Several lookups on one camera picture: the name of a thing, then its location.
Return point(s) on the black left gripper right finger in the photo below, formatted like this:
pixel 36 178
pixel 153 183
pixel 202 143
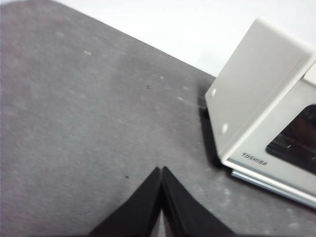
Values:
pixel 187 217

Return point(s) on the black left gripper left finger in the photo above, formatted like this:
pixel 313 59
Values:
pixel 138 212

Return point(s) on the white glass oven door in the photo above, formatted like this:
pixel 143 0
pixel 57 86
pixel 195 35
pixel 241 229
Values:
pixel 259 148

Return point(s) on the white toaster oven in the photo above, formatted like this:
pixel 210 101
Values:
pixel 247 86

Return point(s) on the metal crumb tray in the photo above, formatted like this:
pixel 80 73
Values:
pixel 271 186

